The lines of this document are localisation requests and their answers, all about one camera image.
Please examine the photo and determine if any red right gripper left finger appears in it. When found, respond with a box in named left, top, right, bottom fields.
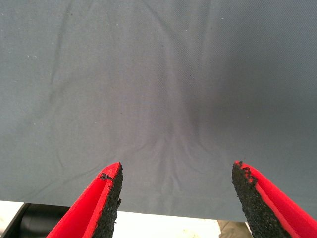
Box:
left=47, top=162, right=124, bottom=238

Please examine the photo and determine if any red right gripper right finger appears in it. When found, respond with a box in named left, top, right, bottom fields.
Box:
left=232, top=160, right=317, bottom=238

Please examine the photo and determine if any black robot base housing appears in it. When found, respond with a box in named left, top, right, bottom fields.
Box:
left=2, top=202, right=72, bottom=238

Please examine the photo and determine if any dark grey table cloth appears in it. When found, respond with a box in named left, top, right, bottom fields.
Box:
left=0, top=0, right=317, bottom=222

